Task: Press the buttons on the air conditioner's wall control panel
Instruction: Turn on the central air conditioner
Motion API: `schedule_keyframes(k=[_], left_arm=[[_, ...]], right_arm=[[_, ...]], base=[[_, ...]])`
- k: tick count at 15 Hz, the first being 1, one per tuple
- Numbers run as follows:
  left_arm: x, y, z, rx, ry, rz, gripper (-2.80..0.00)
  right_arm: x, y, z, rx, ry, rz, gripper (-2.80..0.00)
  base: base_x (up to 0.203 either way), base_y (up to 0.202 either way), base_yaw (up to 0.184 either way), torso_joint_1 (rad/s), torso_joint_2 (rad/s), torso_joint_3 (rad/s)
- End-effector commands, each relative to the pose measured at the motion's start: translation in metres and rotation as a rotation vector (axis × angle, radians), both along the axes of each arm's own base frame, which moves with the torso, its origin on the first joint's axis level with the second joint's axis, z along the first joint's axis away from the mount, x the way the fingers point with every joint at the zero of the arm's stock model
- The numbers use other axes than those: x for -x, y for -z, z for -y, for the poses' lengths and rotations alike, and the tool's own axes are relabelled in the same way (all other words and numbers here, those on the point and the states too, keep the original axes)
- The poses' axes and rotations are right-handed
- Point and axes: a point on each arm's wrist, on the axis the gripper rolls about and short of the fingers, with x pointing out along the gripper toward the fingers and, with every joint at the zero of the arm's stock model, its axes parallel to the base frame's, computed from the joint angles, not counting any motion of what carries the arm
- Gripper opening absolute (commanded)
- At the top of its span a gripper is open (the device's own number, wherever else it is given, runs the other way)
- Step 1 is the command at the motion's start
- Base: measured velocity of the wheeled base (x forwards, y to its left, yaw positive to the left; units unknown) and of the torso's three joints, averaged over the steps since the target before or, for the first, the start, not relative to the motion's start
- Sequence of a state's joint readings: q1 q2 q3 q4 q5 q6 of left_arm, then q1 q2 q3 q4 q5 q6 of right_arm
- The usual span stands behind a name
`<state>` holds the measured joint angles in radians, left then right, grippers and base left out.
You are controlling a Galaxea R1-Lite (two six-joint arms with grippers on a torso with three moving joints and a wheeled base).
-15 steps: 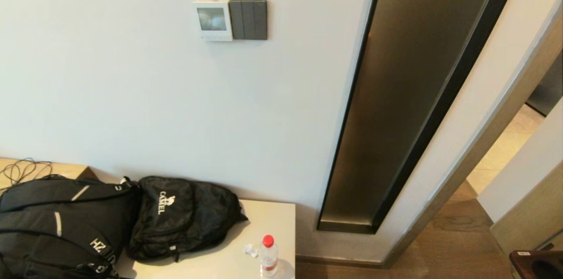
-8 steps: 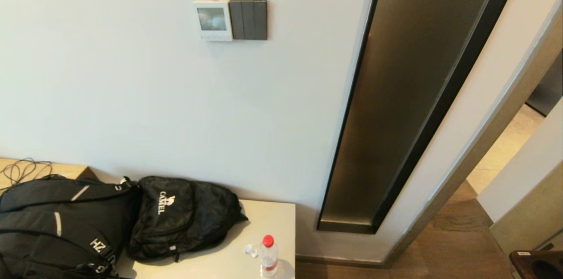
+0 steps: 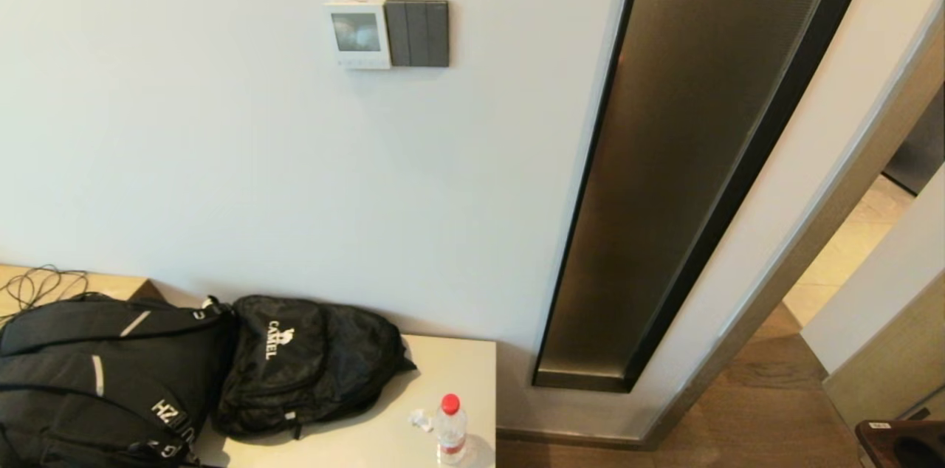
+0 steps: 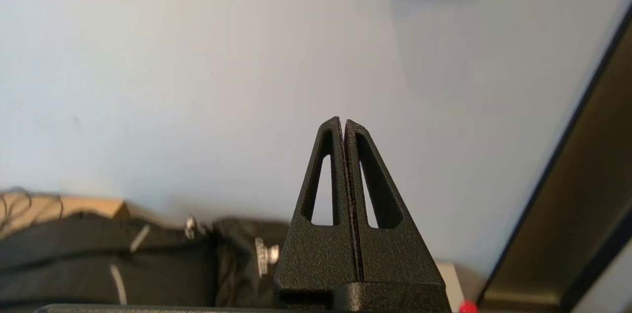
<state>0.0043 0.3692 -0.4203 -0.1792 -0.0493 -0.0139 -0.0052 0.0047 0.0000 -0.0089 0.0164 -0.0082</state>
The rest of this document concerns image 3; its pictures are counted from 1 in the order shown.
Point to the white wall thermostat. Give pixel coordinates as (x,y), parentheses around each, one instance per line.
(358,32)

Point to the crumpled clear plastic wrapper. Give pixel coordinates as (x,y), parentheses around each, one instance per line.
(421,420)

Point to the black Camel backpack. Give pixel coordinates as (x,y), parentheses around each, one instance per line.
(310,365)

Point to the clear water bottle red cap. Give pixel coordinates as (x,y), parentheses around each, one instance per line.
(451,431)

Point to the large black backpack HZ print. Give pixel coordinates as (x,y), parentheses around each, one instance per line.
(88,379)

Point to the beige wooden door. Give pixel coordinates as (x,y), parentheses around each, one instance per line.
(893,357)

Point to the dark grey cabinet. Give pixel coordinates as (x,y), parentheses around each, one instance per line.
(923,150)

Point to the dark brown bin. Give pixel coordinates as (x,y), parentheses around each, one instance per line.
(904,446)

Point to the dark grey wall switch panel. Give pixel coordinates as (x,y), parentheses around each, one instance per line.
(417,32)

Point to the grey brown door frame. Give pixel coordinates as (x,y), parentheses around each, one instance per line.
(819,232)

